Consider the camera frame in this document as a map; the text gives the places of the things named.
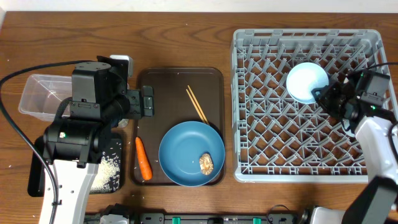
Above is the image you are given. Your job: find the light blue rice bowl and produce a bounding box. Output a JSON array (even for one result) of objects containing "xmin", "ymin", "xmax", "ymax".
[{"xmin": 286, "ymin": 62, "xmax": 329, "ymax": 104}]

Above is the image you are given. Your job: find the white rice pile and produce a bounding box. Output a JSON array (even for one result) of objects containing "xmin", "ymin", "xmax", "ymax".
[{"xmin": 90, "ymin": 139, "xmax": 122, "ymax": 194}]

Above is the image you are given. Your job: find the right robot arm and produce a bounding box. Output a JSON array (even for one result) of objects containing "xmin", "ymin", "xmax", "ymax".
[{"xmin": 308, "ymin": 70, "xmax": 397, "ymax": 223}]

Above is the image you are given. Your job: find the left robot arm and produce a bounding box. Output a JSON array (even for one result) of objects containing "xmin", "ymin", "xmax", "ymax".
[{"xmin": 39, "ymin": 55, "xmax": 154, "ymax": 223}]

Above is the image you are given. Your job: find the grey dishwasher rack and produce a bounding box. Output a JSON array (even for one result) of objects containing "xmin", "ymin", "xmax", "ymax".
[{"xmin": 231, "ymin": 29, "xmax": 389, "ymax": 184}]

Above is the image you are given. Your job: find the black waste tray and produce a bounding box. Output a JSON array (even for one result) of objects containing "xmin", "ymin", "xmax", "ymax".
[{"xmin": 27, "ymin": 133, "xmax": 123, "ymax": 197}]

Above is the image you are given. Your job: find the dark brown serving tray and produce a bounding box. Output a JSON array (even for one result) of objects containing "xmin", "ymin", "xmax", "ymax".
[{"xmin": 129, "ymin": 68, "xmax": 224, "ymax": 185}]

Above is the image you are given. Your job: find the wooden chopstick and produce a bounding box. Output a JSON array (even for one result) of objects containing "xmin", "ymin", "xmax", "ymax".
[
  {"xmin": 187, "ymin": 85, "xmax": 210, "ymax": 125},
  {"xmin": 186, "ymin": 89, "xmax": 206, "ymax": 123}
]

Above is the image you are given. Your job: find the dark blue plate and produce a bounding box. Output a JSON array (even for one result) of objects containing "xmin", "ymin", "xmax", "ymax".
[{"xmin": 159, "ymin": 121, "xmax": 226, "ymax": 187}]

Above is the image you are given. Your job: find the orange carrot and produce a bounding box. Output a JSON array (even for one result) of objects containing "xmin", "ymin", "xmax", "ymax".
[{"xmin": 135, "ymin": 137, "xmax": 153, "ymax": 180}]

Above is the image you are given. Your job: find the brown mushroom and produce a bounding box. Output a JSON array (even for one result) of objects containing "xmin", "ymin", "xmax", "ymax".
[{"xmin": 199, "ymin": 153, "xmax": 214, "ymax": 175}]

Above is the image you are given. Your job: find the clear plastic bin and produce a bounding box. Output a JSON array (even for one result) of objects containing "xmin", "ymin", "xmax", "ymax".
[{"xmin": 18, "ymin": 74, "xmax": 72, "ymax": 122}]

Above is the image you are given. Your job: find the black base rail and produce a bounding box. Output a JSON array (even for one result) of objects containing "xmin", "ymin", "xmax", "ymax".
[{"xmin": 83, "ymin": 203, "xmax": 346, "ymax": 224}]

